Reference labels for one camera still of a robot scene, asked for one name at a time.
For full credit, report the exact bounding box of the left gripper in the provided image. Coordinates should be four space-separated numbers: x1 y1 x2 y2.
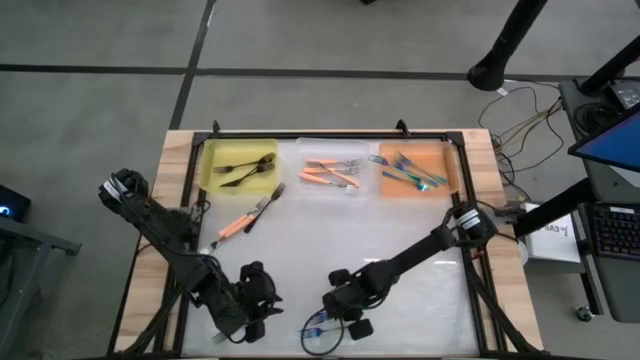
232 260 268 344

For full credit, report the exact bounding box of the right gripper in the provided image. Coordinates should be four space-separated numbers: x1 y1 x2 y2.
328 268 376 342

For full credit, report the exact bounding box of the orange handled silver fork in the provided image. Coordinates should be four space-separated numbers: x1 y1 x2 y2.
319 162 362 189
209 213 251 251
304 157 365 167
298 172 361 191
302 166 361 175
224 196 271 240

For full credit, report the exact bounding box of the yellow plastic bin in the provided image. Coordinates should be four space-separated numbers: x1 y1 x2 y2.
198 138 282 197

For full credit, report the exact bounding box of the clear plastic bin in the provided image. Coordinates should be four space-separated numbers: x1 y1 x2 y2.
294 137 374 197

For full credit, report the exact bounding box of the orange plastic bin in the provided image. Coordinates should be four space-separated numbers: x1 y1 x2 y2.
378 141 460 199

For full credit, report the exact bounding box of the white labelled box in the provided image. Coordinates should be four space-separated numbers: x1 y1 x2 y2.
523 201 583 265

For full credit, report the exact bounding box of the grey side table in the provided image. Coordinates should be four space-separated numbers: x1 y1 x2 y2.
0 213 84 360

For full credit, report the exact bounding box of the black device with blue light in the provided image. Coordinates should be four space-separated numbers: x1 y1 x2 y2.
0 183 33 224

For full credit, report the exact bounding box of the grey equipment cart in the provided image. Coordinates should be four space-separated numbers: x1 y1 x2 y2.
558 78 640 324

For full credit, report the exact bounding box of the black backlit keyboard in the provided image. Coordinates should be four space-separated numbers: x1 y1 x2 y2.
591 203 640 262

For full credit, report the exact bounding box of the blue lit monitor screen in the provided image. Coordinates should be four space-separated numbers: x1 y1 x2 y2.
567 106 640 174

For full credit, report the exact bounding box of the grey power adapter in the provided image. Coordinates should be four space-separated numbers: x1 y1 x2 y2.
609 78 640 110

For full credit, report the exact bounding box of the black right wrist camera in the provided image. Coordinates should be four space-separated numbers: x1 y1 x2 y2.
321 292 352 324

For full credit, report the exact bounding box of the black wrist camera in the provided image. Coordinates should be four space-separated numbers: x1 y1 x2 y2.
263 287 285 314
321 292 352 324

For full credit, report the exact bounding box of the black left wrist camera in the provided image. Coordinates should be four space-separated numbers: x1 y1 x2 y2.
263 287 285 314

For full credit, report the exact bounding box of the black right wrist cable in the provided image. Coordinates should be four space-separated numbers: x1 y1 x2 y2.
298 308 352 358

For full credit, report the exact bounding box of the yellow floor cable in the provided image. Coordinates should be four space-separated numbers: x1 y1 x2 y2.
494 99 565 154

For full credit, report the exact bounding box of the black floor cable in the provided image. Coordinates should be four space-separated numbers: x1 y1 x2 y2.
477 85 566 172

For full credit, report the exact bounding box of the coiled black cable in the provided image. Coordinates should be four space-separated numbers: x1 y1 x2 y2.
571 101 610 137

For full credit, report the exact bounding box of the black stand post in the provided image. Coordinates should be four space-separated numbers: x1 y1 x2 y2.
578 33 640 97
466 0 551 93

